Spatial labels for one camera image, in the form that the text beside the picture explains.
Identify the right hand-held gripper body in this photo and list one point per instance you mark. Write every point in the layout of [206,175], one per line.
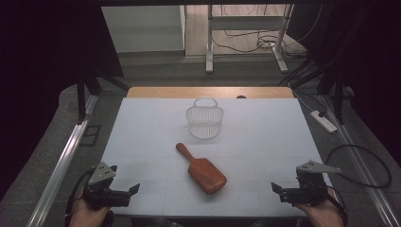
[310,192]

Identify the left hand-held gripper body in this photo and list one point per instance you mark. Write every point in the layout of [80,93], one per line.
[104,195]

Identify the brown wooden scoop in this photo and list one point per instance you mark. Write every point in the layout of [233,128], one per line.
[205,173]

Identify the white plastic basket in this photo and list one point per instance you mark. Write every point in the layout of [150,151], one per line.
[205,129]

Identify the person's right hand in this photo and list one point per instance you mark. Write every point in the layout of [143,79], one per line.
[324,216]

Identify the person's left hand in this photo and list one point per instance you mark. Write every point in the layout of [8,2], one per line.
[86,217]

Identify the white table mat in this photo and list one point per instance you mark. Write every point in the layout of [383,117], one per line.
[258,145]

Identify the white power strip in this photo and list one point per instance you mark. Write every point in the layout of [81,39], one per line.
[323,121]

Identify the black metal stand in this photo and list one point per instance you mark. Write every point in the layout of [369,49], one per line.
[82,94]
[339,94]

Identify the wooden table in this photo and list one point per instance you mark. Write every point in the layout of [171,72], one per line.
[176,92]

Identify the black curtain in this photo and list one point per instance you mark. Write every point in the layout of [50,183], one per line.
[38,78]
[372,63]

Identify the white cabinet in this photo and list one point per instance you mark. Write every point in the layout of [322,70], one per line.
[142,28]

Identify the aluminium floor rail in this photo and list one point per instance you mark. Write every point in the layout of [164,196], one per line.
[63,164]
[362,164]

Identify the white metal desk frame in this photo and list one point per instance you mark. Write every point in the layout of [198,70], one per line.
[246,22]

